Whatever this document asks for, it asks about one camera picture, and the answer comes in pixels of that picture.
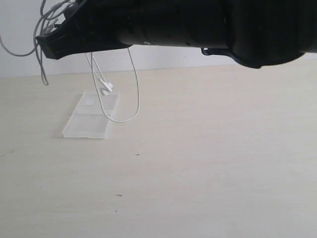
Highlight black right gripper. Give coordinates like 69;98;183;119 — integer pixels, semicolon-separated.
36;0;134;60

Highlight white wired earphones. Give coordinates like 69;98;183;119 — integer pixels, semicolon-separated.
0;0;141;123

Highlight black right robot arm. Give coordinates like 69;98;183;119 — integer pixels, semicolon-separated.
37;0;317;68

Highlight clear plastic storage box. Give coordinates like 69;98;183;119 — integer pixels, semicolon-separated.
62;91;110;139

